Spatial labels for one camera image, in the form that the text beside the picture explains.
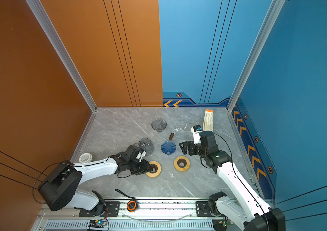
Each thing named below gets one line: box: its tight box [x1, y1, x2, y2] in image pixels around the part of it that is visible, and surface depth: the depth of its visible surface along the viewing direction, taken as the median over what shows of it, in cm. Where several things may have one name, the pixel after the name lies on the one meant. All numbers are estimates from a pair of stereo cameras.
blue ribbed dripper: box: [160, 141, 177, 156], surface depth 93 cm
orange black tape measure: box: [114, 188, 139, 213], surface depth 74 cm
